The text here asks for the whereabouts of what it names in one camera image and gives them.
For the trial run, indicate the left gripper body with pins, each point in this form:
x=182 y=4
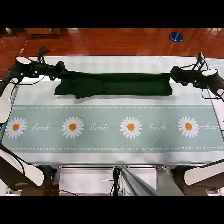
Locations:
x=61 y=70

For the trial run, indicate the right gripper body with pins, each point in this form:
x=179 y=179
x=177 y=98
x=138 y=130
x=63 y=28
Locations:
x=179 y=74

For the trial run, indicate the dark green garment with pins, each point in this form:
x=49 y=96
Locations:
x=116 y=84

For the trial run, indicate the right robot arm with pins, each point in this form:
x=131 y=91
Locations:
x=213 y=80

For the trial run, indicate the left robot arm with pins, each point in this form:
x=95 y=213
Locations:
x=8 y=100

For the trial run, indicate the blue round disc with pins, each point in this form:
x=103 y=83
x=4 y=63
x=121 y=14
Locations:
x=176 y=36

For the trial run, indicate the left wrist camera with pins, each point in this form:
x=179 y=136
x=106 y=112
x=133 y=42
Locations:
x=42 y=52

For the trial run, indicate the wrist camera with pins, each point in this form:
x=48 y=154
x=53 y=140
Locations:
x=42 y=52
x=200 y=58

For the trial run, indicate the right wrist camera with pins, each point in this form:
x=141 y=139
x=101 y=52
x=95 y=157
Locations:
x=200 y=58

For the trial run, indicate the silver frame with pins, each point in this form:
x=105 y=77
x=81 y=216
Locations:
x=143 y=186

